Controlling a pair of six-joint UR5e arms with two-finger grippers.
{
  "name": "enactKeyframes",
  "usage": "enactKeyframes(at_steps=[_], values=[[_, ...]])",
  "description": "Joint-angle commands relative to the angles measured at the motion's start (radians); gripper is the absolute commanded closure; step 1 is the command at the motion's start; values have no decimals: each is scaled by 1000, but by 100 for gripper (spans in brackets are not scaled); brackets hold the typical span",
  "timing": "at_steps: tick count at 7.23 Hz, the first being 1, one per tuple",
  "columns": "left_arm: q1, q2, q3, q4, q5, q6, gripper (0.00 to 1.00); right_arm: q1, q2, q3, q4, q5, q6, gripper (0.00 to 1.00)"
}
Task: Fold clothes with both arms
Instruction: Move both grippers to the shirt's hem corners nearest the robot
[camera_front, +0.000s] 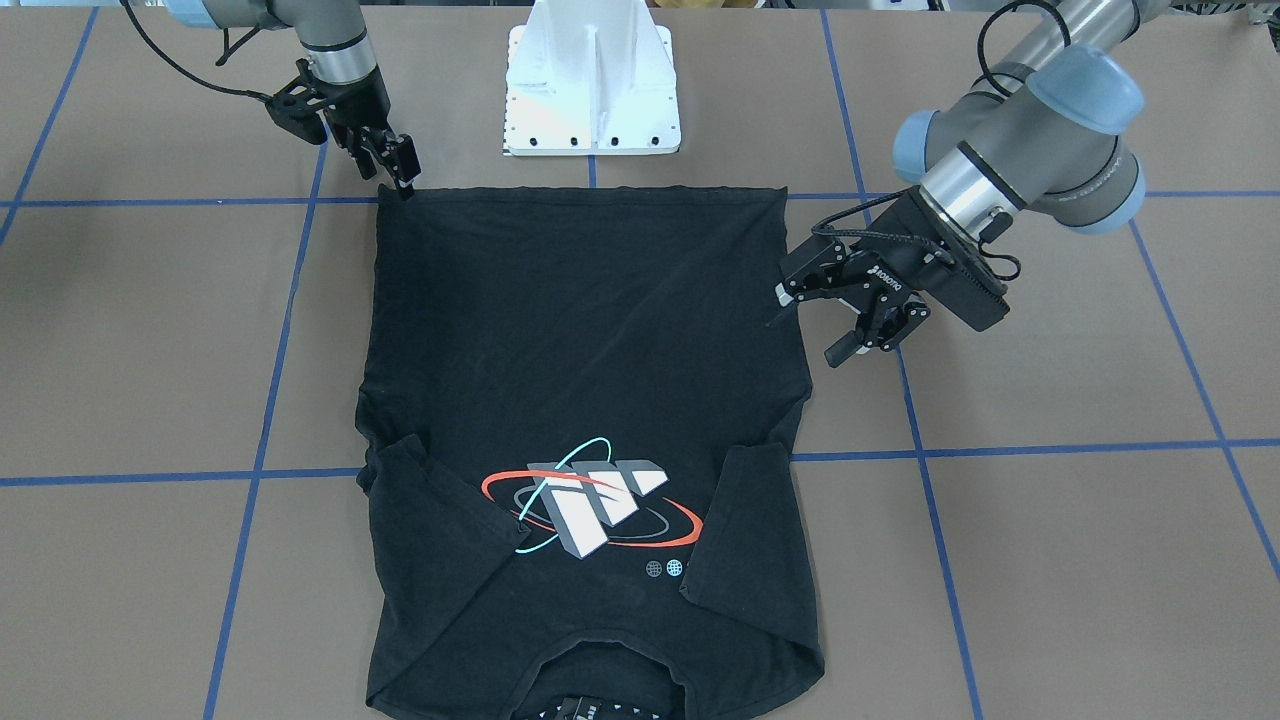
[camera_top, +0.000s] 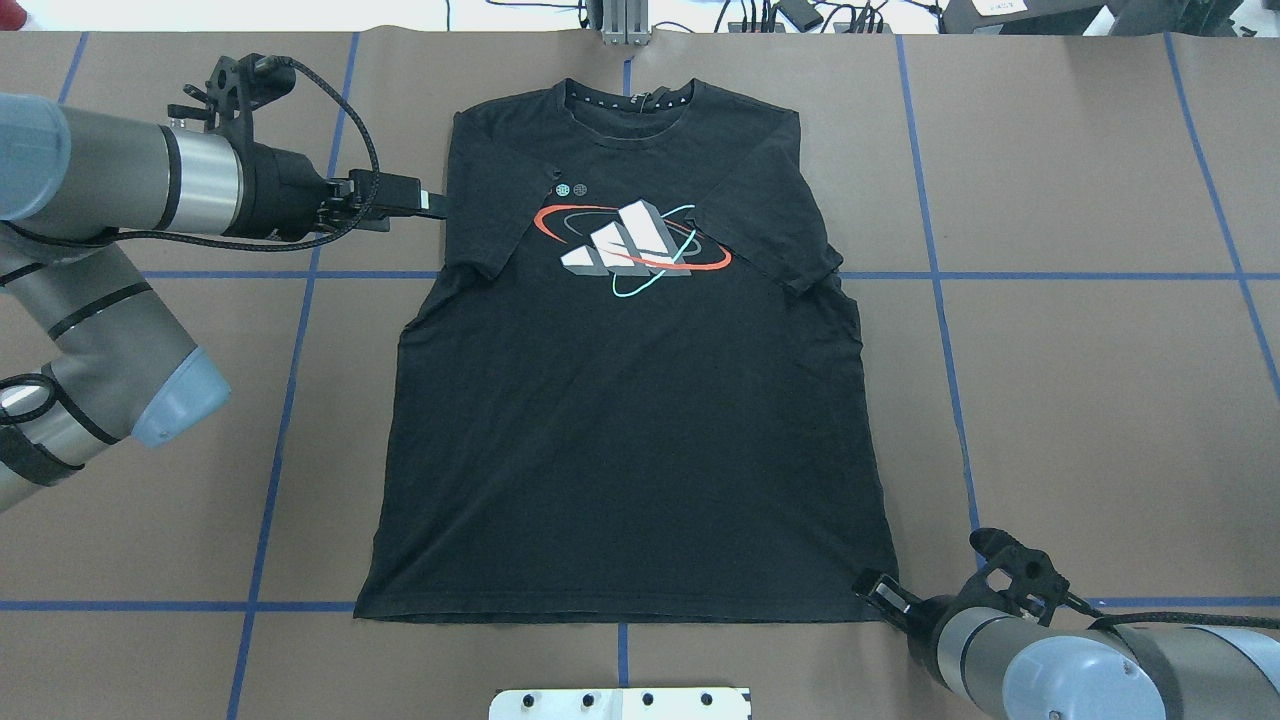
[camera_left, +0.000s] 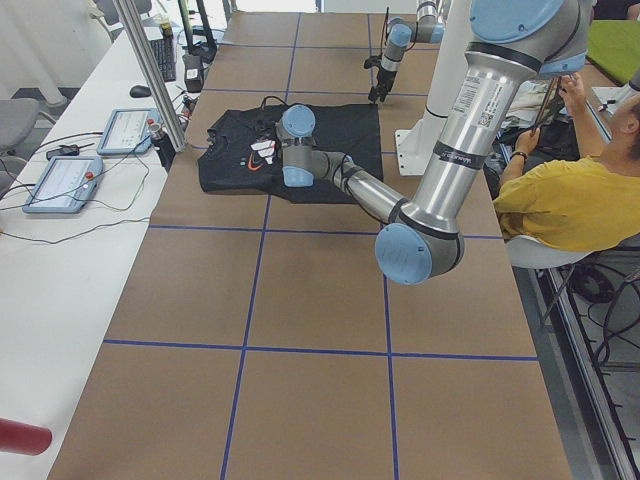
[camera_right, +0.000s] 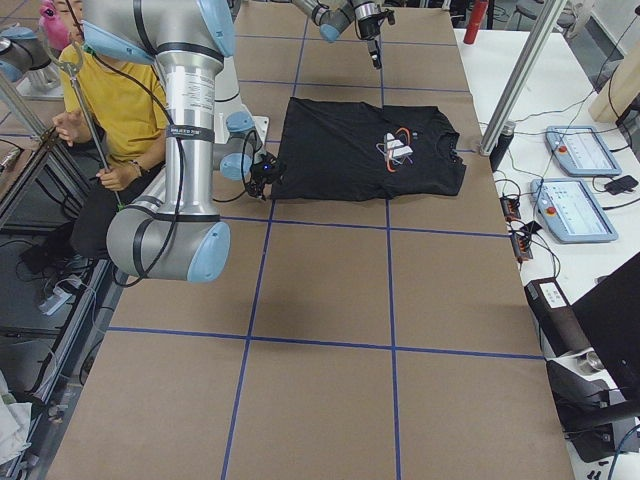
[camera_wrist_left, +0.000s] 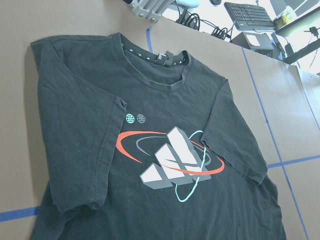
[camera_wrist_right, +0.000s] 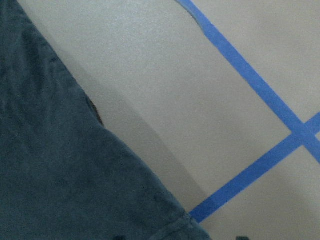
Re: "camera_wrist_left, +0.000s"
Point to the black box device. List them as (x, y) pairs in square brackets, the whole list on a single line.
[(253, 41)]

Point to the black computer keyboard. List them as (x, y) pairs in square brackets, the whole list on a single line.
[(248, 17)]

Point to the black graphic t-shirt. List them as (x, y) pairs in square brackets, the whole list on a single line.
[(145, 147)]

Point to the aluminium frame post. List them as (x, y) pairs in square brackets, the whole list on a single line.
[(150, 9)]

